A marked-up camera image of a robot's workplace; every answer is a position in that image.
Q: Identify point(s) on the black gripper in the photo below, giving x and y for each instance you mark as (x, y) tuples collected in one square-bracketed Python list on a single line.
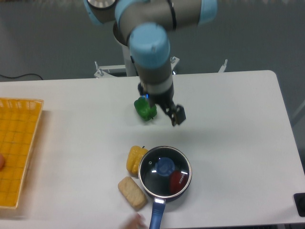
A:
[(176, 113)]

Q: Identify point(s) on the glass pot lid blue knob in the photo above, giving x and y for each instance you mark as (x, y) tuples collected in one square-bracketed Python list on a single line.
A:
[(165, 173)]

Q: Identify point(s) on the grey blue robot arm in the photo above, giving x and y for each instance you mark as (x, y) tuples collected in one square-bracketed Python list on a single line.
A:
[(142, 26)]

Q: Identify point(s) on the blurred human hand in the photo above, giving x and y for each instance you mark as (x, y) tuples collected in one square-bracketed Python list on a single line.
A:
[(136, 221)]

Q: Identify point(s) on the green bell pepper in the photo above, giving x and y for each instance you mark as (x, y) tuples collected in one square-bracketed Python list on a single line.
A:
[(144, 110)]

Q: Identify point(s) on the yellow bell pepper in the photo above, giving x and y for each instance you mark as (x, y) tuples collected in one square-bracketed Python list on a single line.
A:
[(135, 155)]

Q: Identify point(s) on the dark blue saucepan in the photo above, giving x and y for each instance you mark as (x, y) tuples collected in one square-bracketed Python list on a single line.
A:
[(164, 186)]

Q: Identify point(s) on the red bell pepper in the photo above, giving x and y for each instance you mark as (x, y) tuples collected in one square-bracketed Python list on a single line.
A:
[(178, 181)]

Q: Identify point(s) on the beige bread loaf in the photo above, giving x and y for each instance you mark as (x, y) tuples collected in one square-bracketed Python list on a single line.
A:
[(132, 193)]

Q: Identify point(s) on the black table socket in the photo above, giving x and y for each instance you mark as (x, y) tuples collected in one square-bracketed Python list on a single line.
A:
[(300, 203)]

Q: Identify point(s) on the yellow wicker basket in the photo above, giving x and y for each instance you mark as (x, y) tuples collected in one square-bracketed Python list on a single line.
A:
[(19, 120)]

